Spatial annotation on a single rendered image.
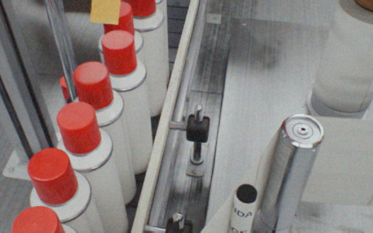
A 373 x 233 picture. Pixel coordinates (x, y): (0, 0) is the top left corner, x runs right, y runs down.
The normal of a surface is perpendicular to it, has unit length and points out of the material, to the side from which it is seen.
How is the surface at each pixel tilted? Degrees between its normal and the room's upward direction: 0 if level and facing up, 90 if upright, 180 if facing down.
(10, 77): 90
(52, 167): 3
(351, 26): 91
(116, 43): 2
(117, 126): 90
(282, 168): 90
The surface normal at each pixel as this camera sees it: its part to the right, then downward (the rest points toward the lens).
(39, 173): 0.02, -0.69
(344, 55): -0.71, 0.55
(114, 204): 0.76, 0.49
